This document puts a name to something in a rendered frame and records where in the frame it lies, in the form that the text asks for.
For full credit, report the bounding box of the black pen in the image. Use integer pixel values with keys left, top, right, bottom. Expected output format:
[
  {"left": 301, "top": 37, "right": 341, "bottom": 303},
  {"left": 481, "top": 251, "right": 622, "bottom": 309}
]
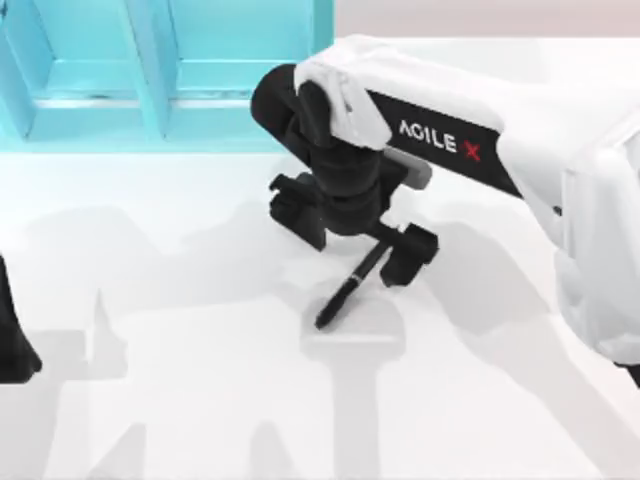
[{"left": 314, "top": 242, "right": 391, "bottom": 331}]

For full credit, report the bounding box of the light blue rack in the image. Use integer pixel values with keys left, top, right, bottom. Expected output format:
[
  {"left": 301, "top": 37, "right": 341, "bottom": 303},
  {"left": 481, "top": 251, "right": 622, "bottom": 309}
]
[{"left": 0, "top": 0, "right": 336, "bottom": 145}]

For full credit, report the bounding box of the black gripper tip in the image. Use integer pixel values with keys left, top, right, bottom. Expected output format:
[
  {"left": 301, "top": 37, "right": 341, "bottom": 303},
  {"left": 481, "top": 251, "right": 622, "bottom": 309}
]
[{"left": 0, "top": 254, "right": 44, "bottom": 387}]

